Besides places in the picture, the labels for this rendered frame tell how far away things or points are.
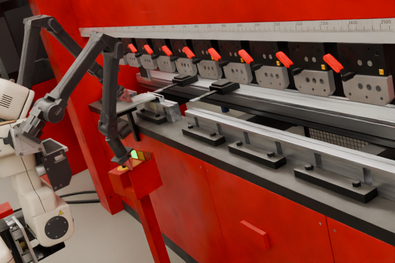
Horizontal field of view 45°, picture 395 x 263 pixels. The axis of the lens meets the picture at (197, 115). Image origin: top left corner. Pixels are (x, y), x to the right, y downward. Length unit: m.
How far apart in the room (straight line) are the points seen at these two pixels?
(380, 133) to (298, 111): 0.41
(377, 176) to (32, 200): 1.36
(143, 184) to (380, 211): 1.21
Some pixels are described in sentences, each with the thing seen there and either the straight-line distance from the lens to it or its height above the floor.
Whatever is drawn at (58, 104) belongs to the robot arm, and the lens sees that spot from 1.90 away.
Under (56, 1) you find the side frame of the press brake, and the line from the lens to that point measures 3.39.
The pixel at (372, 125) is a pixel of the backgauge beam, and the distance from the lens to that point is 1.75.
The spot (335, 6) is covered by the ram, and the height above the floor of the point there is 1.44.
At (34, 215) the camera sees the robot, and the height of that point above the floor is 0.82.
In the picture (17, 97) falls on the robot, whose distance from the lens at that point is 2.02.
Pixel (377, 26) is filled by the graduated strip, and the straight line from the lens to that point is 1.25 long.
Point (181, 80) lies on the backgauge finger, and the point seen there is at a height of 1.02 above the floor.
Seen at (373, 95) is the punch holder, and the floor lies 1.20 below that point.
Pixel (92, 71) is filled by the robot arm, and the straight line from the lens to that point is 2.49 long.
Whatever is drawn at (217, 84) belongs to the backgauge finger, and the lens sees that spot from 2.39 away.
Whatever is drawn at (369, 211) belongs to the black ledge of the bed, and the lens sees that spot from 1.43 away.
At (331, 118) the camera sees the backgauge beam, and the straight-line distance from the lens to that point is 1.88.
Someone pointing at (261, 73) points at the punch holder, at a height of 1.22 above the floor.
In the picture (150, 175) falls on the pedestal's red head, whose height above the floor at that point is 0.74.
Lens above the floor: 1.64
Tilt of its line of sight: 18 degrees down
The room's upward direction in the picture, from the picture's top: 15 degrees counter-clockwise
